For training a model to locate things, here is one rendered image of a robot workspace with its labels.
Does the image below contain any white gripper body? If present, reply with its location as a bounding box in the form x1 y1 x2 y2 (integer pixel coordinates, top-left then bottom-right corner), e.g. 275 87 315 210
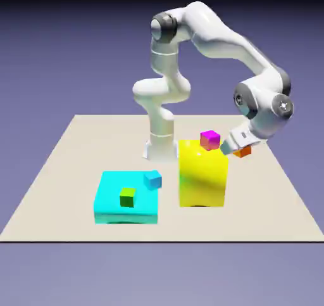
219 130 248 156

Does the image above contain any small orange cube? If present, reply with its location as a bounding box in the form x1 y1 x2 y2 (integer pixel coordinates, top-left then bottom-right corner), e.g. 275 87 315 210
232 145 252 158

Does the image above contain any small magenta cube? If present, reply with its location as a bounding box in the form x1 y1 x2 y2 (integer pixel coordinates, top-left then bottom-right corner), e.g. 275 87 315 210
199 130 221 151

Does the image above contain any small blue cube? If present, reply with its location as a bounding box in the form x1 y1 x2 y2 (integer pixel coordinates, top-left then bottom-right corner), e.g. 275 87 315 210
143 169 163 191

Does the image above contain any small green cube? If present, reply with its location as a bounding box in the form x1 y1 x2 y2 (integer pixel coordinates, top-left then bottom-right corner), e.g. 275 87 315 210
119 187 137 208

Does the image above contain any large yellow box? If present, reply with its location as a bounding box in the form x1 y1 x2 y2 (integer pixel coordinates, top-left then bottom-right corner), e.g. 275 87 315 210
178 139 229 208

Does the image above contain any large cyan box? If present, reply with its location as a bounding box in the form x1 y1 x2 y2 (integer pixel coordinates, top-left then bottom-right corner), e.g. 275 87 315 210
93 170 159 225

